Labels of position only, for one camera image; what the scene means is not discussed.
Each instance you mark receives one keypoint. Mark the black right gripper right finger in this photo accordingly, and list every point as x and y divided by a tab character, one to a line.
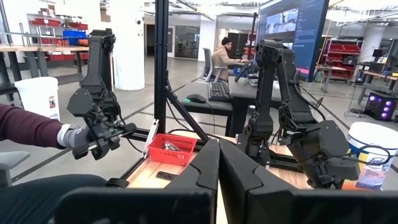
239	177

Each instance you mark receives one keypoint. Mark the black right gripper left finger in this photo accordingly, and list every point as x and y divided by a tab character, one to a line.
202	168

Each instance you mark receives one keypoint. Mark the bagged silver nail clipper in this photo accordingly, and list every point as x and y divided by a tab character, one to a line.
169	146

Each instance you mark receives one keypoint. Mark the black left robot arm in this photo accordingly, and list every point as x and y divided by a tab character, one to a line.
267	93

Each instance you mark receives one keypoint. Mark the person's forearm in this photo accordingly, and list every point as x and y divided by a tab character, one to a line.
25	127

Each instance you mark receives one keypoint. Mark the red plastic basket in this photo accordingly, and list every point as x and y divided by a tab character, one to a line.
174	157

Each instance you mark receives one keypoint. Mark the bagged black comb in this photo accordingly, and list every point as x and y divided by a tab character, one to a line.
166	176

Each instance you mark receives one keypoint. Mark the black diagonal rig brace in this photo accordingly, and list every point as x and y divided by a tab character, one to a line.
186	115

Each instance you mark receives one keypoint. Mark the wipes canister with yellow label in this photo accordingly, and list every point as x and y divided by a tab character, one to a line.
373	133

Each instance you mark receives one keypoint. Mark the black computer mouse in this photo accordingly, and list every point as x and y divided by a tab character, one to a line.
196	98

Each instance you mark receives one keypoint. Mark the black keyboard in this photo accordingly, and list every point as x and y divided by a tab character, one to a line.
219	91

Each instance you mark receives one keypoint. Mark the black desk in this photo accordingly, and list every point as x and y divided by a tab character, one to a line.
248	93

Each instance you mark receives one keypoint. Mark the black computer with blue lights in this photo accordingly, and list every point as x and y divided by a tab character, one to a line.
381	105

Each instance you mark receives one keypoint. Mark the grey office chair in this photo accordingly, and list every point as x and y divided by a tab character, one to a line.
207	62

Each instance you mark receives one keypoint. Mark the person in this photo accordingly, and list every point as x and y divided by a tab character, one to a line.
222	59

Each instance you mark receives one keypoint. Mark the wooden workbench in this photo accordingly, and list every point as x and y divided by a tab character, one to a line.
382	74
46	48

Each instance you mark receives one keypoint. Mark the shelf with red bins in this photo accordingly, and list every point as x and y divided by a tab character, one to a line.
46	22
342	51

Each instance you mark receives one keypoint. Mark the person's hand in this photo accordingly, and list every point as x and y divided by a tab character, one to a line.
74	137

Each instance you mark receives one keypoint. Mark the grey monitor with blue screen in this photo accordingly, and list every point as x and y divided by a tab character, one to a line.
292	31

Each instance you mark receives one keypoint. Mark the white building pillar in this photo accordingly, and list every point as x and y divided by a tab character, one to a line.
373	40
127	46

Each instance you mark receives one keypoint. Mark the person's leg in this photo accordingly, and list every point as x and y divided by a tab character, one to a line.
31	202

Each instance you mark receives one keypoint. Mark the white trash bin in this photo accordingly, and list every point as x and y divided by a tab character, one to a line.
34	96

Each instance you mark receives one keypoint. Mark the blue storage bin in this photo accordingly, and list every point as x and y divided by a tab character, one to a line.
74	34

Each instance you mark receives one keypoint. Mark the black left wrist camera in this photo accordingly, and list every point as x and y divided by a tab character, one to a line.
342	168

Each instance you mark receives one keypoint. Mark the silver aluminium bracket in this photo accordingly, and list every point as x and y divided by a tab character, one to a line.
150	137

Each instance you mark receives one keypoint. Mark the black rig upright post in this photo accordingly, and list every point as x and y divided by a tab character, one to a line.
161	62

